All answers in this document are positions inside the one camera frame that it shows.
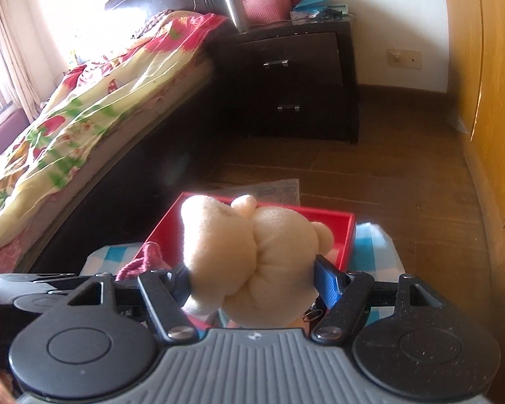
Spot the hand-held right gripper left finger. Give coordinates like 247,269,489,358
65,266,194,341

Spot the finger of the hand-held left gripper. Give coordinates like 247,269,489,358
0,273,98,314

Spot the curtain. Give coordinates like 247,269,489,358
0,0,47,114

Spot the dark wooden bed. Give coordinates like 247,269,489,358
0,0,232,278

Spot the metal thermos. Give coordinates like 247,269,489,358
223,0,249,33

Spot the yellow wooden wardrobe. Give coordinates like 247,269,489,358
442,0,505,228

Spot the dark pink knitted cloth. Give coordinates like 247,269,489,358
117,242,171,282

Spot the floral blanket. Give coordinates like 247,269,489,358
0,12,228,236

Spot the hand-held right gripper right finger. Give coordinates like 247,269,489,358
309,255,442,343

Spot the blue folded paper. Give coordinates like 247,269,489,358
294,0,333,13

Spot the dark wooden nightstand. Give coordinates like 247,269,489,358
210,19,360,144

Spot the purple cushion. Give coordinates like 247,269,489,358
0,109,30,169

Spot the red box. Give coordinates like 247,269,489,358
135,191,358,272

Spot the beige plush toy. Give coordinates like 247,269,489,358
180,194,333,329

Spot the wall outlet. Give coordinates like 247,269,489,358
387,48,422,70

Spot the pink plastic basket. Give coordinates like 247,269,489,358
241,0,293,26

